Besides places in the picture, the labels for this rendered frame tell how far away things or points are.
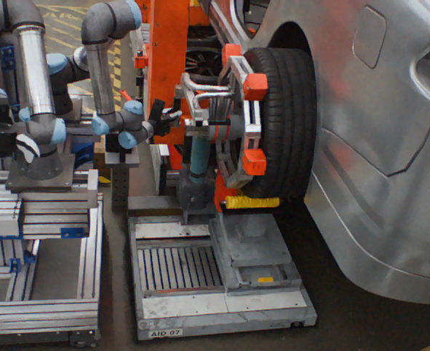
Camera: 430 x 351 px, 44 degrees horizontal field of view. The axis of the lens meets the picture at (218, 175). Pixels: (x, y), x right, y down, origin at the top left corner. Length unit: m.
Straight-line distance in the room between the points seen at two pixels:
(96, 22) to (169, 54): 0.63
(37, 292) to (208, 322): 0.75
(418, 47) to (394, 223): 0.48
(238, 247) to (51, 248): 0.89
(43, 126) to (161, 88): 1.10
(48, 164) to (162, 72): 0.87
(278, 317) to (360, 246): 0.93
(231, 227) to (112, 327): 0.76
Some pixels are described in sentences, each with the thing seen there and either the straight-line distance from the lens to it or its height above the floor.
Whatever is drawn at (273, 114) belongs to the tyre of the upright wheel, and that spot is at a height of 1.04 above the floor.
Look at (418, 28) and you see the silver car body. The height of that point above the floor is 1.57.
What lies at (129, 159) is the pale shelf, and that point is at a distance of 2.81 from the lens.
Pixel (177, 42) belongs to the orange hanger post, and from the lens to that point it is 2.58.
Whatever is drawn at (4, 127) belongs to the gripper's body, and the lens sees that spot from 1.47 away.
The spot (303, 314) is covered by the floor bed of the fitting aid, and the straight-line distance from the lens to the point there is 2.62.
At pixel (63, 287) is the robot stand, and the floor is 0.21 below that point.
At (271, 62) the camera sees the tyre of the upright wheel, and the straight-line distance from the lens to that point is 2.20.
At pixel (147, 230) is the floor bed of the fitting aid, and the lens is 2.93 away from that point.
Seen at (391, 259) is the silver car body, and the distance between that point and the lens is 1.67.
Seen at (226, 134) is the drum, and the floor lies 0.83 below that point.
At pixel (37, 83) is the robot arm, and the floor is 1.24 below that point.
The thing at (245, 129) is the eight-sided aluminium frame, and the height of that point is 0.97.
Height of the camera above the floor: 1.94
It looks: 33 degrees down
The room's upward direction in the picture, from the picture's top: 7 degrees clockwise
